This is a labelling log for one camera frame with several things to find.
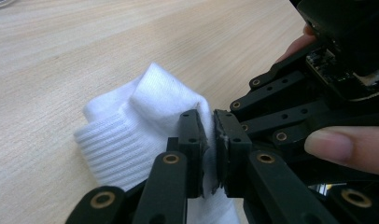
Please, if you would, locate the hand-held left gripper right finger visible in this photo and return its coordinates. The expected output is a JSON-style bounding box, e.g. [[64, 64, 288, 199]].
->
[[213, 108, 340, 224]]

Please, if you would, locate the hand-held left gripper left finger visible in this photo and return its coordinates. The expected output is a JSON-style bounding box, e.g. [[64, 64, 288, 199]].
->
[[133, 108, 209, 224]]

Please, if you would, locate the white sock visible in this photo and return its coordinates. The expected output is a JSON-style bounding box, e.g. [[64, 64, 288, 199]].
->
[[74, 62, 242, 224]]

